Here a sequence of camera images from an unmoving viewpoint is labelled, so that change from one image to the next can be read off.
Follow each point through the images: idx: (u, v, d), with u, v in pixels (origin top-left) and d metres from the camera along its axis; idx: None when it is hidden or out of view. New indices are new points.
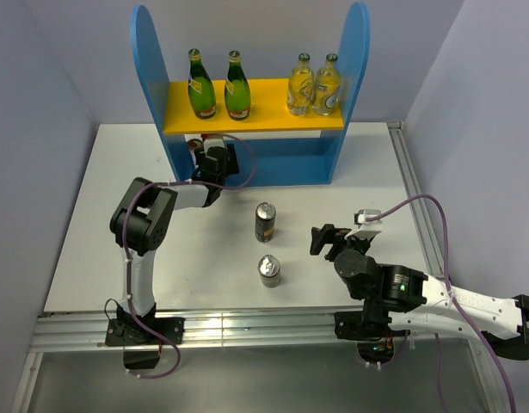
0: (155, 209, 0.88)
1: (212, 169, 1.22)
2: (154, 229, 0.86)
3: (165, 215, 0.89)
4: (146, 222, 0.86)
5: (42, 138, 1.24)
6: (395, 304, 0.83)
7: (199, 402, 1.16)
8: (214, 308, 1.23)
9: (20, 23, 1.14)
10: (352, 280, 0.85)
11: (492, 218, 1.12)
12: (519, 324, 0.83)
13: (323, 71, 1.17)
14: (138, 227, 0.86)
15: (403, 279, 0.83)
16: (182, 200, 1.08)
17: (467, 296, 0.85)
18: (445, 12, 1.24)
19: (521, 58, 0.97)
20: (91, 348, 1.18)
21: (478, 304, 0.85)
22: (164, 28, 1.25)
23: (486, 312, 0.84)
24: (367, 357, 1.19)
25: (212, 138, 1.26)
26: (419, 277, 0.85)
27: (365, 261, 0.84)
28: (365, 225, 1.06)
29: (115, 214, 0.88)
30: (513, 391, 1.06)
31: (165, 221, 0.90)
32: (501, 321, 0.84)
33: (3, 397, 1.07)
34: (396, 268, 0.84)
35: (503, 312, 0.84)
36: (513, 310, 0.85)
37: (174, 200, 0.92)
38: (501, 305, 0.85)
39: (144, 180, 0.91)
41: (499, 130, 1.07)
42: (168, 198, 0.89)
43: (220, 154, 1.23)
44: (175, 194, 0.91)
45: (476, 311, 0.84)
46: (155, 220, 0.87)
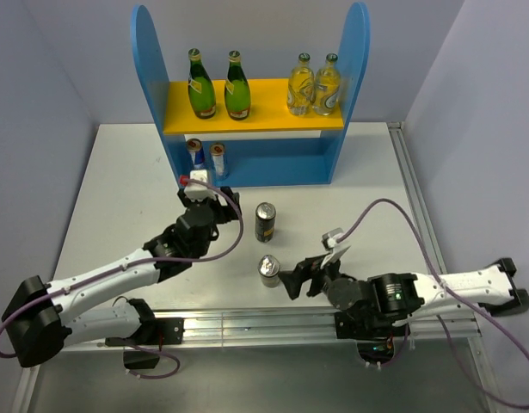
0: (31, 330, 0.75)
1: (182, 234, 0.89)
2: (26, 353, 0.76)
3: (44, 339, 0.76)
4: (21, 342, 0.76)
5: (41, 138, 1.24)
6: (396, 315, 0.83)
7: (199, 402, 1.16)
8: (215, 309, 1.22)
9: (20, 24, 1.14)
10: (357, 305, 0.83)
11: (492, 219, 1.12)
12: (510, 287, 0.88)
13: (323, 71, 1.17)
14: (15, 339, 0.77)
15: (396, 287, 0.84)
16: (106, 295, 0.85)
17: (457, 280, 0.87)
18: (445, 12, 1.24)
19: (521, 58, 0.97)
20: (91, 348, 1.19)
21: (470, 285, 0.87)
22: (164, 28, 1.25)
23: (479, 289, 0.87)
24: (367, 357, 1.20)
25: (195, 184, 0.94)
26: (409, 280, 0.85)
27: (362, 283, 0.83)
28: (336, 249, 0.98)
29: (10, 305, 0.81)
30: (513, 391, 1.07)
31: (48, 341, 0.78)
32: (494, 291, 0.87)
33: (3, 397, 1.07)
34: (387, 280, 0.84)
35: (493, 283, 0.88)
36: (500, 276, 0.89)
37: (57, 325, 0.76)
38: (489, 276, 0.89)
39: (33, 286, 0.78)
41: (499, 131, 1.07)
42: (41, 326, 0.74)
43: (197, 218, 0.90)
44: (58, 321, 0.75)
45: (470, 292, 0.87)
46: (26, 346, 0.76)
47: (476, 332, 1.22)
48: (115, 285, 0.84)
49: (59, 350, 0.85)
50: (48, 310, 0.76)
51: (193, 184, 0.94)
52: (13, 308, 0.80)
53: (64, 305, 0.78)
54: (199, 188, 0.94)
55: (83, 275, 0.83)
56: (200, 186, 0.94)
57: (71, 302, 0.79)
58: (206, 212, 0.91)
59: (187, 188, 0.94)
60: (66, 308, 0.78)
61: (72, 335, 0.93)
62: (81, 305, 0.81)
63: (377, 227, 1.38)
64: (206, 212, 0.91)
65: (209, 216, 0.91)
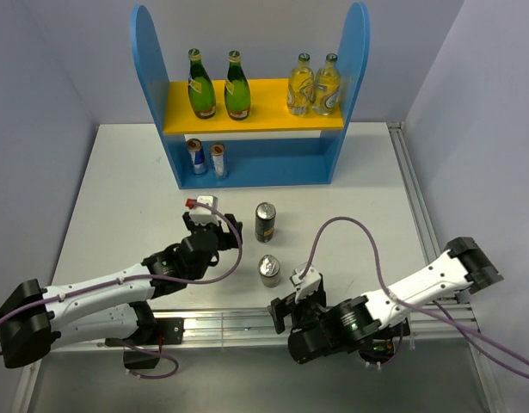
0: (21, 334, 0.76)
1: (185, 255, 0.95)
2: (11, 354, 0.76)
3: (32, 344, 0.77)
4: (10, 342, 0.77)
5: (42, 138, 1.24)
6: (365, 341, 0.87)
7: (199, 402, 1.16)
8: (215, 309, 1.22)
9: (20, 24, 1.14)
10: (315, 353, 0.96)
11: (492, 218, 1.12)
12: (466, 274, 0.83)
13: (323, 71, 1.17)
14: (4, 339, 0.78)
15: (347, 317, 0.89)
16: (101, 306, 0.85)
17: (409, 285, 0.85)
18: (445, 12, 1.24)
19: (521, 58, 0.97)
20: (91, 348, 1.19)
21: (421, 286, 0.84)
22: (165, 28, 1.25)
23: (433, 287, 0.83)
24: (367, 357, 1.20)
25: (200, 207, 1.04)
26: (357, 308, 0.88)
27: (308, 339, 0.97)
28: (302, 285, 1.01)
29: (5, 305, 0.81)
30: (513, 391, 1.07)
31: (35, 345, 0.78)
32: (450, 282, 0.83)
33: (3, 397, 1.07)
34: (341, 313, 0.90)
35: (446, 274, 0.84)
36: (451, 264, 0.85)
37: (46, 332, 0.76)
38: (440, 268, 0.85)
39: (30, 289, 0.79)
41: (498, 131, 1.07)
42: (31, 331, 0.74)
43: (201, 242, 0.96)
44: (47, 328, 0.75)
45: (423, 293, 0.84)
46: (13, 348, 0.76)
47: (476, 332, 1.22)
48: (112, 297, 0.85)
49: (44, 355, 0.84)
50: (40, 316, 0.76)
51: (199, 207, 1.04)
52: (9, 307, 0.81)
53: (57, 313, 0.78)
54: (204, 210, 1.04)
55: (80, 284, 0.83)
56: (206, 208, 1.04)
57: (64, 310, 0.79)
58: (210, 236, 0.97)
59: (193, 210, 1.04)
60: (58, 316, 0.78)
61: (64, 337, 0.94)
62: (73, 315, 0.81)
63: (377, 227, 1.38)
64: (210, 237, 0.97)
65: (213, 242, 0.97)
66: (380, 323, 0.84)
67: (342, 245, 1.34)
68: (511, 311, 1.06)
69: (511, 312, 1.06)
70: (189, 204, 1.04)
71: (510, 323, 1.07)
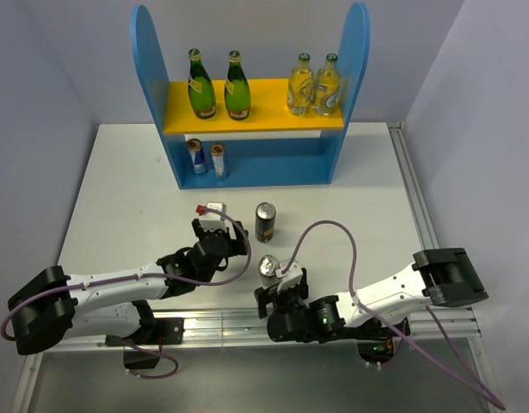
0: (40, 320, 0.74)
1: (196, 258, 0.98)
2: (29, 340, 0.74)
3: (51, 330, 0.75)
4: (29, 326, 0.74)
5: (42, 138, 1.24)
6: (335, 334, 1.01)
7: (199, 402, 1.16)
8: (214, 309, 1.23)
9: (21, 24, 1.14)
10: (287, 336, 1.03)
11: (492, 218, 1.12)
12: (425, 287, 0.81)
13: (323, 71, 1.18)
14: (20, 326, 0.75)
15: (322, 311, 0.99)
16: (119, 298, 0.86)
17: (373, 292, 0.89)
18: (445, 12, 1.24)
19: (521, 58, 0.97)
20: (91, 348, 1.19)
21: (383, 293, 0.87)
22: (165, 28, 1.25)
23: (393, 297, 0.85)
24: (366, 356, 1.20)
25: (209, 212, 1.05)
26: (330, 304, 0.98)
27: (288, 321, 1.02)
28: (284, 278, 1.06)
29: (19, 292, 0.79)
30: (513, 391, 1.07)
31: (53, 332, 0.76)
32: (407, 294, 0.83)
33: (3, 397, 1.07)
34: (318, 307, 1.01)
35: (406, 286, 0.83)
36: (414, 276, 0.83)
37: (68, 317, 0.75)
38: (403, 279, 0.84)
39: (53, 274, 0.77)
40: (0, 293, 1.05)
41: (498, 132, 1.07)
42: (55, 316, 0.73)
43: (213, 247, 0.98)
44: (70, 312, 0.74)
45: (384, 301, 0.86)
46: (32, 333, 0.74)
47: (476, 332, 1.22)
48: (126, 292, 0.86)
49: (54, 344, 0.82)
50: (64, 301, 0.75)
51: (208, 213, 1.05)
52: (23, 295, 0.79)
53: (80, 300, 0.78)
54: (212, 214, 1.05)
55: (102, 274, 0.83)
56: (215, 214, 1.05)
57: (87, 298, 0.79)
58: (222, 242, 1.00)
59: (202, 216, 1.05)
60: (81, 303, 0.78)
61: (73, 329, 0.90)
62: (92, 304, 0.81)
63: (377, 227, 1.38)
64: (222, 243, 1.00)
65: (224, 247, 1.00)
66: (345, 322, 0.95)
67: (342, 245, 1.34)
68: (511, 311, 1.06)
69: (510, 311, 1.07)
70: (199, 209, 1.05)
71: (510, 323, 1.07)
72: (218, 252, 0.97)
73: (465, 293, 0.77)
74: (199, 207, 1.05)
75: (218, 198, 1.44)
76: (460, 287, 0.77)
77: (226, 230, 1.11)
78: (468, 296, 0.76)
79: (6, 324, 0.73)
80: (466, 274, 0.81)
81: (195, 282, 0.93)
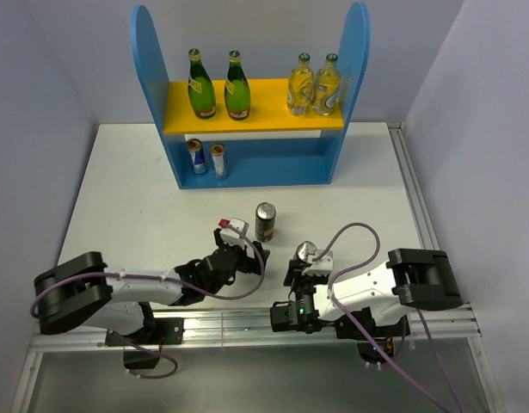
0: (74, 301, 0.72)
1: (205, 271, 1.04)
2: (58, 319, 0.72)
3: (83, 312, 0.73)
4: (60, 306, 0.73)
5: (42, 137, 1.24)
6: (310, 325, 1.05)
7: (199, 402, 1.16)
8: (215, 309, 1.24)
9: (21, 23, 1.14)
10: (278, 327, 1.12)
11: (492, 218, 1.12)
12: (395, 286, 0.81)
13: (323, 71, 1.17)
14: (49, 307, 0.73)
15: (302, 302, 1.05)
16: (140, 295, 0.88)
17: (347, 286, 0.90)
18: (445, 12, 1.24)
19: (521, 58, 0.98)
20: (91, 348, 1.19)
21: (355, 289, 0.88)
22: (165, 28, 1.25)
23: (365, 292, 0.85)
24: (367, 357, 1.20)
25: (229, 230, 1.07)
26: (310, 296, 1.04)
27: (274, 313, 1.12)
28: (314, 265, 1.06)
29: (45, 274, 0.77)
30: (514, 391, 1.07)
31: (83, 317, 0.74)
32: (377, 292, 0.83)
33: (3, 397, 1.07)
34: (301, 298, 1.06)
35: (378, 284, 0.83)
36: (387, 274, 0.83)
37: (103, 302, 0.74)
38: (377, 275, 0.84)
39: (92, 259, 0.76)
40: None
41: (498, 131, 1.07)
42: (92, 298, 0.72)
43: (220, 261, 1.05)
44: (108, 297, 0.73)
45: (354, 297, 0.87)
46: (63, 314, 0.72)
47: (476, 332, 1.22)
48: (147, 289, 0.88)
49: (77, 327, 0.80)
50: (101, 286, 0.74)
51: (229, 228, 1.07)
52: (51, 277, 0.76)
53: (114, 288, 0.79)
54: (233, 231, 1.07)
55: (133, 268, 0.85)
56: (235, 232, 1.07)
57: (120, 288, 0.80)
58: (230, 256, 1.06)
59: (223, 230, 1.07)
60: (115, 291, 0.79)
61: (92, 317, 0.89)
62: (120, 295, 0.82)
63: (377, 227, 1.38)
64: (230, 258, 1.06)
65: (231, 262, 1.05)
66: (319, 313, 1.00)
67: (344, 245, 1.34)
68: (511, 311, 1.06)
69: (510, 311, 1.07)
70: (222, 222, 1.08)
71: (511, 323, 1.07)
72: (224, 267, 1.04)
73: (433, 295, 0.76)
74: (222, 221, 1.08)
75: (218, 198, 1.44)
76: (428, 289, 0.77)
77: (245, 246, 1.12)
78: (436, 298, 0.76)
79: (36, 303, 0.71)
80: (440, 278, 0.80)
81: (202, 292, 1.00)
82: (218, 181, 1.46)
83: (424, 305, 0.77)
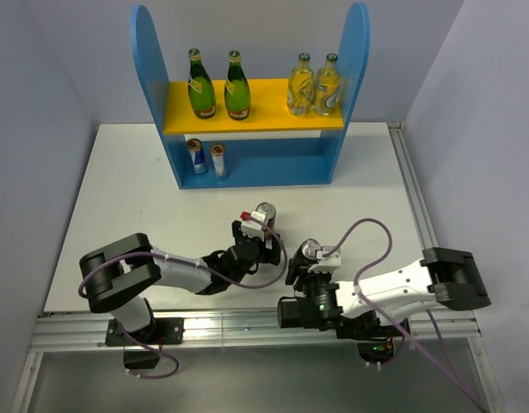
0: (126, 279, 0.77)
1: (230, 261, 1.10)
2: (111, 296, 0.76)
3: (132, 290, 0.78)
4: (111, 284, 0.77)
5: (42, 137, 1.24)
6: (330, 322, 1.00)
7: (199, 402, 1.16)
8: (214, 310, 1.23)
9: (21, 23, 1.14)
10: (286, 323, 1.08)
11: (492, 218, 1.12)
12: (430, 284, 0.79)
13: (323, 71, 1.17)
14: (99, 285, 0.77)
15: (321, 298, 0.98)
16: (177, 278, 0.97)
17: (376, 283, 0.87)
18: (445, 12, 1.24)
19: (521, 58, 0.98)
20: (91, 348, 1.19)
21: (385, 286, 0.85)
22: (165, 28, 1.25)
23: (396, 290, 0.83)
24: (367, 357, 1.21)
25: (251, 221, 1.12)
26: (329, 292, 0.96)
27: (283, 308, 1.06)
28: (323, 261, 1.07)
29: (91, 254, 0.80)
30: (513, 391, 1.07)
31: (129, 296, 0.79)
32: (411, 291, 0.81)
33: (3, 397, 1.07)
34: (318, 294, 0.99)
35: (412, 281, 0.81)
36: (421, 272, 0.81)
37: (151, 281, 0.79)
38: (409, 273, 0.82)
39: (139, 240, 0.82)
40: (0, 293, 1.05)
41: (498, 131, 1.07)
42: (144, 275, 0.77)
43: (244, 252, 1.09)
44: (157, 275, 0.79)
45: (385, 294, 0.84)
46: (114, 291, 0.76)
47: (476, 331, 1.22)
48: (182, 273, 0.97)
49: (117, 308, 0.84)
50: (150, 266, 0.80)
51: (250, 220, 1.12)
52: (98, 257, 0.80)
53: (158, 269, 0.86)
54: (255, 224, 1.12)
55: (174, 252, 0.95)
56: (256, 224, 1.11)
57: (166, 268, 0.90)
58: (253, 246, 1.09)
59: (244, 221, 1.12)
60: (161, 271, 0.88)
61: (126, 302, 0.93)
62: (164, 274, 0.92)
63: (377, 227, 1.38)
64: (252, 248, 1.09)
65: (255, 252, 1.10)
66: (342, 311, 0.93)
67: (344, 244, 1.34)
68: (511, 311, 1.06)
69: (509, 311, 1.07)
70: (245, 214, 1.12)
71: (511, 323, 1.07)
72: (249, 256, 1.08)
73: (469, 294, 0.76)
74: (244, 214, 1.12)
75: (218, 198, 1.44)
76: (464, 288, 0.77)
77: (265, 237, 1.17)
78: (471, 298, 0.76)
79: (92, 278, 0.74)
80: (470, 279, 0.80)
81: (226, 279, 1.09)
82: (218, 181, 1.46)
83: (458, 304, 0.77)
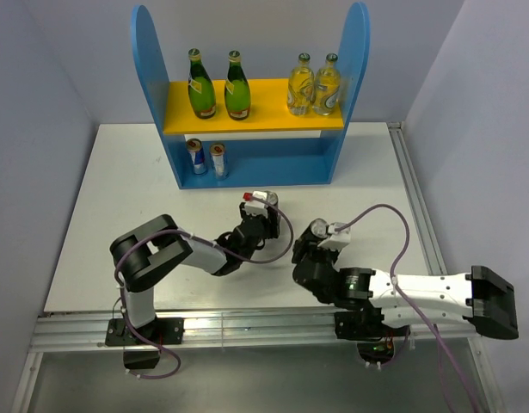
0: (161, 255, 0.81)
1: (238, 241, 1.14)
2: (147, 272, 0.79)
3: (168, 267, 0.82)
4: (146, 261, 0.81)
5: (42, 137, 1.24)
6: (353, 303, 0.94)
7: (199, 402, 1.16)
8: (214, 309, 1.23)
9: (21, 23, 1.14)
10: (308, 285, 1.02)
11: (492, 218, 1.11)
12: (469, 298, 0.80)
13: (323, 71, 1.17)
14: (134, 264, 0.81)
15: (350, 278, 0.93)
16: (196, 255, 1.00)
17: (415, 280, 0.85)
18: (446, 12, 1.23)
19: (520, 58, 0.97)
20: (91, 348, 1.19)
21: (424, 285, 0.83)
22: (165, 28, 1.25)
23: (433, 293, 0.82)
24: (367, 357, 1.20)
25: (255, 200, 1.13)
26: (363, 274, 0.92)
27: (316, 269, 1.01)
28: (335, 236, 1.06)
29: (122, 237, 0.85)
30: (513, 392, 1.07)
31: (164, 273, 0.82)
32: (448, 299, 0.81)
33: (3, 397, 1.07)
34: (347, 274, 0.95)
35: (452, 291, 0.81)
36: (464, 284, 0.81)
37: (184, 256, 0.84)
38: (451, 281, 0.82)
39: (166, 220, 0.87)
40: (0, 293, 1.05)
41: (499, 131, 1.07)
42: (178, 250, 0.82)
43: (251, 230, 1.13)
44: (189, 249, 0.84)
45: (421, 293, 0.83)
46: (150, 267, 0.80)
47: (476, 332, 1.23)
48: (201, 251, 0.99)
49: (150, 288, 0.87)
50: (181, 242, 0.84)
51: (254, 200, 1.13)
52: (129, 241, 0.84)
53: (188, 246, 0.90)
54: (258, 201, 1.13)
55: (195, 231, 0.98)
56: (260, 203, 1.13)
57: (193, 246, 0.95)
58: (258, 224, 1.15)
59: (247, 202, 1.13)
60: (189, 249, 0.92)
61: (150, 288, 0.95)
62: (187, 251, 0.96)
63: (377, 226, 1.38)
64: (258, 225, 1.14)
65: (260, 230, 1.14)
66: (372, 297, 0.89)
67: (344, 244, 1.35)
68: None
69: None
70: (247, 195, 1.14)
71: None
72: (256, 233, 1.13)
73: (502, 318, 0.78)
74: (246, 194, 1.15)
75: (218, 198, 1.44)
76: (501, 311, 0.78)
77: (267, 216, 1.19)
78: (505, 324, 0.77)
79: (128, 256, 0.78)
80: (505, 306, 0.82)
81: (241, 258, 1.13)
82: (218, 181, 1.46)
83: (491, 323, 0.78)
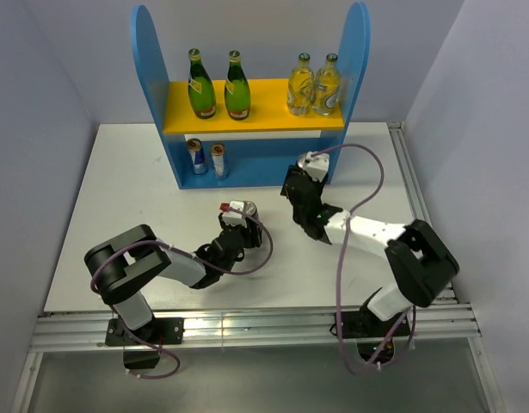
0: (137, 266, 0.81)
1: (217, 253, 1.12)
2: (121, 283, 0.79)
3: (144, 277, 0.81)
4: (121, 272, 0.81)
5: (42, 137, 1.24)
6: (314, 230, 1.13)
7: (199, 402, 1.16)
8: (214, 309, 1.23)
9: (21, 23, 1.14)
10: (293, 192, 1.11)
11: (492, 218, 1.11)
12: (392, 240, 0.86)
13: (323, 71, 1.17)
14: (109, 275, 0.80)
15: (323, 211, 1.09)
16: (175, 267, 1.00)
17: (363, 221, 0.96)
18: (446, 11, 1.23)
19: (520, 58, 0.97)
20: (91, 348, 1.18)
21: (368, 224, 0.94)
22: (165, 28, 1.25)
23: (368, 231, 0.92)
24: (367, 356, 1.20)
25: (231, 212, 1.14)
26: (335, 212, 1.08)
27: (307, 188, 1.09)
28: (311, 163, 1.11)
29: (97, 249, 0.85)
30: (513, 392, 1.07)
31: (141, 284, 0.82)
32: (377, 237, 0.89)
33: (3, 397, 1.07)
34: (323, 208, 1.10)
35: (384, 232, 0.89)
36: (397, 231, 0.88)
37: (162, 268, 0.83)
38: (390, 227, 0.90)
39: (144, 230, 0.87)
40: (0, 293, 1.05)
41: (499, 131, 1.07)
42: (156, 261, 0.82)
43: (230, 241, 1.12)
44: (167, 260, 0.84)
45: (361, 231, 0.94)
46: (126, 278, 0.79)
47: (476, 332, 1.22)
48: (180, 262, 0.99)
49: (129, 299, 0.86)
50: (159, 252, 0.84)
51: (230, 212, 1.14)
52: (105, 252, 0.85)
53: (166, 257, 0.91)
54: (236, 212, 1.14)
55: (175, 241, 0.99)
56: (236, 213, 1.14)
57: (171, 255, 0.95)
58: (236, 235, 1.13)
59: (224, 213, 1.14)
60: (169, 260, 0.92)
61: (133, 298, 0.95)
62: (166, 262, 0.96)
63: None
64: (236, 237, 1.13)
65: (239, 240, 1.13)
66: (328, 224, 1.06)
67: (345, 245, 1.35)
68: (511, 311, 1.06)
69: (509, 311, 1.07)
70: (224, 206, 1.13)
71: (510, 323, 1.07)
72: (236, 243, 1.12)
73: (414, 266, 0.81)
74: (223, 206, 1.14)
75: (218, 198, 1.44)
76: (415, 261, 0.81)
77: (247, 225, 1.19)
78: (412, 270, 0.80)
79: (102, 268, 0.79)
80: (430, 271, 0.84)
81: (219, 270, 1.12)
82: (217, 181, 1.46)
83: (402, 268, 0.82)
